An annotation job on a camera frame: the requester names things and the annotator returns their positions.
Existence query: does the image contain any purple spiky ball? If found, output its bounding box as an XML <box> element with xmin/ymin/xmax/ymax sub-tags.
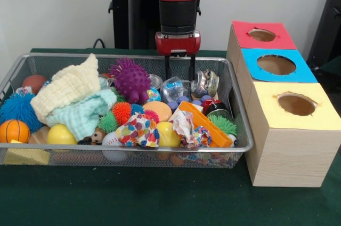
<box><xmin>109</xmin><ymin>56</ymin><xmax>152</xmax><ymax>104</ymax></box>

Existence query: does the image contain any crushed silver can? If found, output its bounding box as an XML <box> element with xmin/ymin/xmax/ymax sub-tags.
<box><xmin>191</xmin><ymin>70</ymin><xmax>221</xmax><ymax>98</ymax></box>

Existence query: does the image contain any small clear plastic bottle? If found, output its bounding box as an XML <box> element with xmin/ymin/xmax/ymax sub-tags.
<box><xmin>159</xmin><ymin>76</ymin><xmax>192</xmax><ymax>103</ymax></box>

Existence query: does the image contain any yellow tennis ball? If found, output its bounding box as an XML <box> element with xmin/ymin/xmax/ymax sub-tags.
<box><xmin>156</xmin><ymin>122</ymin><xmax>182</xmax><ymax>148</ymax></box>

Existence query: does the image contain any orange plastic grid toy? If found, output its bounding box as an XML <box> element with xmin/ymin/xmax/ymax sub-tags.
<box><xmin>177</xmin><ymin>101</ymin><xmax>233</xmax><ymax>148</ymax></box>

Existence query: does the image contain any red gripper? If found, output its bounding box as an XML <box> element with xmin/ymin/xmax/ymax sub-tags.
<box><xmin>155</xmin><ymin>30</ymin><xmax>202</xmax><ymax>82</ymax></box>

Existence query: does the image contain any white baseball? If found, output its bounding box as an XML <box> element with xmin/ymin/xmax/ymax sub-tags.
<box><xmin>101</xmin><ymin>131</ymin><xmax>128</xmax><ymax>162</ymax></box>

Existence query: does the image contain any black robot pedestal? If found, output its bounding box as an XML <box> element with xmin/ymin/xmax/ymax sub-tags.
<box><xmin>102</xmin><ymin>0</ymin><xmax>215</xmax><ymax>50</ymax></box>

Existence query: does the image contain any green spiky toy with eyes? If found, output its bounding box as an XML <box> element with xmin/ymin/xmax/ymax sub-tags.
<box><xmin>207</xmin><ymin>115</ymin><xmax>238</xmax><ymax>147</ymax></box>

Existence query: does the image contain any large blue spiky ball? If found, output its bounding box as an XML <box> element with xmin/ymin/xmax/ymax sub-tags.
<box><xmin>0</xmin><ymin>91</ymin><xmax>45</xmax><ymax>133</ymax></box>

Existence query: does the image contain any small orange basketball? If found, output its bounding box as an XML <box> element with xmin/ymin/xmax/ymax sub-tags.
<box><xmin>0</xmin><ymin>119</ymin><xmax>31</xmax><ymax>143</ymax></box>

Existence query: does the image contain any orange foam disc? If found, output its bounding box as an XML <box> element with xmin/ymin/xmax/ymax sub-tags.
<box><xmin>143</xmin><ymin>100</ymin><xmax>173</xmax><ymax>123</ymax></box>

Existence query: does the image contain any shallow wire mesh bin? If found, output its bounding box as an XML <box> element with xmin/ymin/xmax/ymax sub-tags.
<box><xmin>0</xmin><ymin>52</ymin><xmax>254</xmax><ymax>170</ymax></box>

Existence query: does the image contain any cream waffle cloth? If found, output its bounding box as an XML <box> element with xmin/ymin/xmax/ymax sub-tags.
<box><xmin>30</xmin><ymin>53</ymin><xmax>102</xmax><ymax>120</ymax></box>

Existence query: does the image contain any mint waffle cloth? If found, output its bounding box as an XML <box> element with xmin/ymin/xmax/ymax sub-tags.
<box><xmin>46</xmin><ymin>88</ymin><xmax>118</xmax><ymax>141</ymax></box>

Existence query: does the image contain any black upright panel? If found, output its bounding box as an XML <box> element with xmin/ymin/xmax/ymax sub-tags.
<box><xmin>306</xmin><ymin>0</ymin><xmax>341</xmax><ymax>63</ymax></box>

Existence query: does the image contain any colourful patterned cloth wad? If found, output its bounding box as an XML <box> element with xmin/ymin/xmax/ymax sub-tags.
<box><xmin>116</xmin><ymin>112</ymin><xmax>160</xmax><ymax>148</ymax></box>

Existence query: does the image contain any dark green table cloth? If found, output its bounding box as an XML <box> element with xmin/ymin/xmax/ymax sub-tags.
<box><xmin>317</xmin><ymin>55</ymin><xmax>341</xmax><ymax>83</ymax></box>
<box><xmin>0</xmin><ymin>47</ymin><xmax>341</xmax><ymax>226</ymax></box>

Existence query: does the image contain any reddish brown ball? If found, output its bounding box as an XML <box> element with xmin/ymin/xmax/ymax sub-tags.
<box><xmin>21</xmin><ymin>75</ymin><xmax>48</xmax><ymax>95</ymax></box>

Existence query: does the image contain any wooden three-hole box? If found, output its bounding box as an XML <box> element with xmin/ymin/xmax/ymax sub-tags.
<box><xmin>226</xmin><ymin>20</ymin><xmax>341</xmax><ymax>188</ymax></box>

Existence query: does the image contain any smooth yellow ball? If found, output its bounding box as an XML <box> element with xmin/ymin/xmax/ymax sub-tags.
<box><xmin>47</xmin><ymin>124</ymin><xmax>78</xmax><ymax>146</ymax></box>

